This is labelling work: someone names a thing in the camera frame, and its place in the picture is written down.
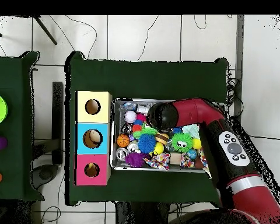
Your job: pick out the crushed clear plastic bottle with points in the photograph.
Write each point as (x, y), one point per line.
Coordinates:
(142, 108)

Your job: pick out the blue fuzzy ball toy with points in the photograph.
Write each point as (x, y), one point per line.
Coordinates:
(147, 143)

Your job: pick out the toy hamburger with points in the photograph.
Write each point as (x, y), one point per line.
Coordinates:
(162, 138)

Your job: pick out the yellow plush toy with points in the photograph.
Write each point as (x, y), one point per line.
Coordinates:
(90, 165)

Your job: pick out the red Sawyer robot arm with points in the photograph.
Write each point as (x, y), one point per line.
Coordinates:
(200, 112)

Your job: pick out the shallow clear mesh bin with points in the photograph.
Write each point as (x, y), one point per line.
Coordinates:
(117, 164)

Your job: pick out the wooden box with three holes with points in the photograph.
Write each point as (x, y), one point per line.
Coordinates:
(93, 95)

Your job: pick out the white dimpled ball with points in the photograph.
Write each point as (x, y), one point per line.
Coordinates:
(130, 116)

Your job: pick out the small toy basketball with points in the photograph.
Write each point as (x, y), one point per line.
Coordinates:
(123, 140)

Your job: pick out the purple spiky toy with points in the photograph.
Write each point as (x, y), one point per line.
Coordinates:
(135, 159)

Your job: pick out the dark green tablecloth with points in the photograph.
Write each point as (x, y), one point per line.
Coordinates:
(11, 77)
(149, 79)

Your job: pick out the green fuzzy toy with eyes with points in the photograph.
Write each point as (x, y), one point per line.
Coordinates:
(182, 142)

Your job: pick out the mint green cloth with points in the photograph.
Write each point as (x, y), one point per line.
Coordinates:
(191, 129)

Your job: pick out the colourful dotted cloth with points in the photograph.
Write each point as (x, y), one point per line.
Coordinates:
(203, 161)

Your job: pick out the black tripod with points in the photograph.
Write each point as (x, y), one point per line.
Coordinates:
(45, 30)

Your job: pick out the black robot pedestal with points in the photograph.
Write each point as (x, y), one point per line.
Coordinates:
(140, 214)

